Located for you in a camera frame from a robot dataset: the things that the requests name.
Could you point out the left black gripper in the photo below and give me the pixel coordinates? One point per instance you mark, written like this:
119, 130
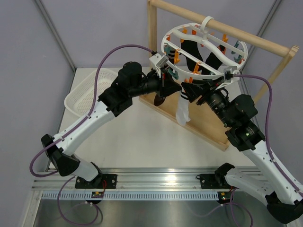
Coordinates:
166, 86

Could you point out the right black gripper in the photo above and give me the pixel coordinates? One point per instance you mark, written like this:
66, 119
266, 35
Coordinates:
206, 87

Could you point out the brown sock with stripes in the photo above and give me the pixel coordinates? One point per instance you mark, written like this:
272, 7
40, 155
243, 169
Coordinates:
158, 100

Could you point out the white sock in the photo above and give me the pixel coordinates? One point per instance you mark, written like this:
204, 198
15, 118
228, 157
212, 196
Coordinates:
182, 113

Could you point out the black sock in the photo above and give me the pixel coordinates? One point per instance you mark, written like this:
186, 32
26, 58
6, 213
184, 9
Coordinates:
191, 47
213, 61

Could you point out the white round clip hanger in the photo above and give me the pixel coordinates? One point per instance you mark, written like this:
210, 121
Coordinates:
235, 55

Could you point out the dark brown small sock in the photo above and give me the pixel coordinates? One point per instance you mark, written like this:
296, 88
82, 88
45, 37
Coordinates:
173, 56

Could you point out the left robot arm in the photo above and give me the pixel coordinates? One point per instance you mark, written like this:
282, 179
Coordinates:
129, 83

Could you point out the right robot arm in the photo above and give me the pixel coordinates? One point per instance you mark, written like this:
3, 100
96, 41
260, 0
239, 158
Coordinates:
281, 195

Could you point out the white perforated plastic basket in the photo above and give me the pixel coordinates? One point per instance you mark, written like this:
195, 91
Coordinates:
80, 99

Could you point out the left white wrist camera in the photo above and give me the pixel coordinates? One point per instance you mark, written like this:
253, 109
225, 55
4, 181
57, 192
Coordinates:
157, 62

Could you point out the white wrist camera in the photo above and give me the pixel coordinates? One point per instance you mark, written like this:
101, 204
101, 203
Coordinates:
230, 75
157, 62

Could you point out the wooden hanger rack frame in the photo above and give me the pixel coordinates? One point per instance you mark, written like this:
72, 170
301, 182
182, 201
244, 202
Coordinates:
203, 122

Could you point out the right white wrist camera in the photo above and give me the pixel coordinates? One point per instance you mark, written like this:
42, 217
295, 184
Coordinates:
230, 75

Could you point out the aluminium mounting rail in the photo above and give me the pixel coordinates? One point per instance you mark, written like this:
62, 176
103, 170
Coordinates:
148, 179

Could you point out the white slotted cable duct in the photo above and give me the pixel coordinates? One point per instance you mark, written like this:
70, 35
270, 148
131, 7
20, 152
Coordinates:
132, 196

